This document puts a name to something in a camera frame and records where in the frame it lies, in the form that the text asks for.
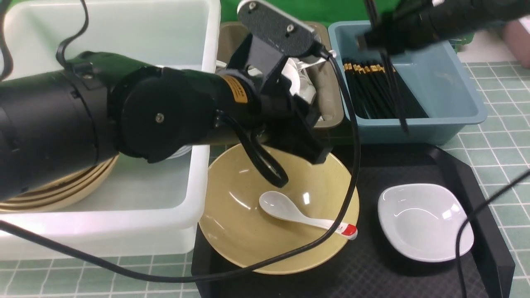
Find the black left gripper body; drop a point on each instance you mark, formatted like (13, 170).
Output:
(286, 119)

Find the white spoon red handle tip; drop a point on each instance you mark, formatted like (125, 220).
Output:
(280, 206)

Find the tan noodle bowl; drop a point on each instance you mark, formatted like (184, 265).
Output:
(240, 231)

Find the black chopstick gold band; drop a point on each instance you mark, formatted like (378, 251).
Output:
(383, 20)
(387, 65)

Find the white square sauce dish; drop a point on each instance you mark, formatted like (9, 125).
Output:
(421, 221)

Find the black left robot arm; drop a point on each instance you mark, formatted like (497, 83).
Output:
(104, 104)

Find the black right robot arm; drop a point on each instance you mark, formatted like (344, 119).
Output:
(416, 24)

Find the pile of white spoons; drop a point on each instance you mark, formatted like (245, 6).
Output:
(297, 72)

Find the bundle of black chopsticks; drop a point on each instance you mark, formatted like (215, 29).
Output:
(372, 98)

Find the brown plastic spoon bin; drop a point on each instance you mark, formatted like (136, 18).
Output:
(328, 95)

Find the stack of white dishes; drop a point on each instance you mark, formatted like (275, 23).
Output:
(181, 152)

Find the green backdrop cloth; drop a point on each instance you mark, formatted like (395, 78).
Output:
(322, 11)

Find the blue plastic chopstick bin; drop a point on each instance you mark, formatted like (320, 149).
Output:
(442, 87)

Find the large white plastic tub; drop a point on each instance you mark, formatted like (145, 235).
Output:
(140, 209)

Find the black serving tray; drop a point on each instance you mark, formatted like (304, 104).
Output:
(369, 267)

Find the stack of tan bowls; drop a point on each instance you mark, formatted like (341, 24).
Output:
(60, 193)

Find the pink box at corner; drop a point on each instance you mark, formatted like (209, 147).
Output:
(516, 35)

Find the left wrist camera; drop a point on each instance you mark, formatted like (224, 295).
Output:
(276, 28)

